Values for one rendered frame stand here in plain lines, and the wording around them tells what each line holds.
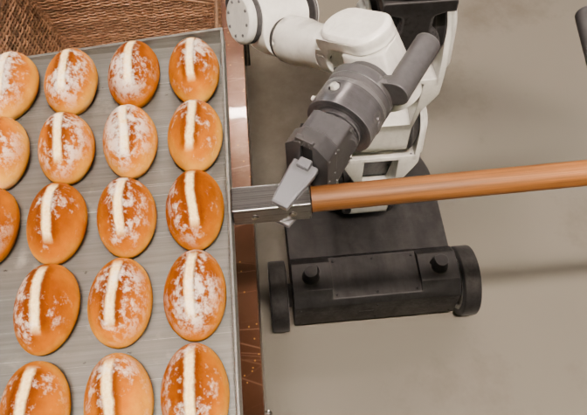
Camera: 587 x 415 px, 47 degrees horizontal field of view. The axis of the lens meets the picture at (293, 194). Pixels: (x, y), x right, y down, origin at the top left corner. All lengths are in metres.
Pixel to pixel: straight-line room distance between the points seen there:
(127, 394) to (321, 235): 1.33
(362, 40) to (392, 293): 1.11
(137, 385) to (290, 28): 0.56
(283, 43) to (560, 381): 1.39
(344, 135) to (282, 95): 1.69
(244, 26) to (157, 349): 0.52
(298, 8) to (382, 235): 1.01
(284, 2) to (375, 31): 0.25
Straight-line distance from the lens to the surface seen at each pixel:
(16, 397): 0.70
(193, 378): 0.65
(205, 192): 0.74
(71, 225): 0.77
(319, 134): 0.74
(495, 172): 0.79
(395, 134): 1.52
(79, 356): 0.75
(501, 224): 2.24
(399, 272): 1.88
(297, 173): 0.75
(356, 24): 0.88
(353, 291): 1.84
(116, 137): 0.81
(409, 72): 0.83
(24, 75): 0.93
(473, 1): 2.88
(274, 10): 1.04
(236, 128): 1.63
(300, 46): 0.98
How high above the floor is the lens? 1.87
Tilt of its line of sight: 58 degrees down
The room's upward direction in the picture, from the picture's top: straight up
